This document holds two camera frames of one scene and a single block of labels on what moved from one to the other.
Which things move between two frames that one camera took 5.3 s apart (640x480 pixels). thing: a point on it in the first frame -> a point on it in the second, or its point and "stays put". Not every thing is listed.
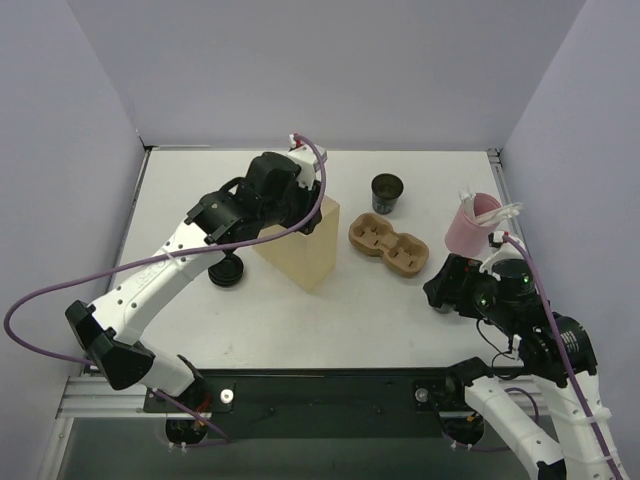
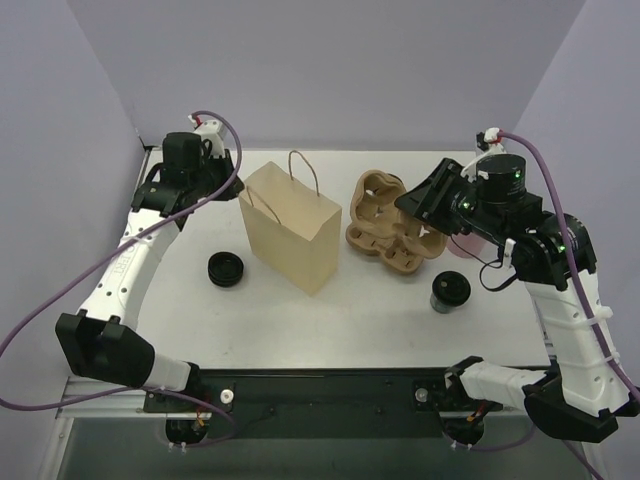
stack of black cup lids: [229, 271] stays put
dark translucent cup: [445, 308] stays put
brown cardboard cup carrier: [404, 253] -> [373, 201]
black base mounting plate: [388, 403] stays put
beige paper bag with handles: [307, 258] stays put
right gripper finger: [453, 283] -> [441, 198]
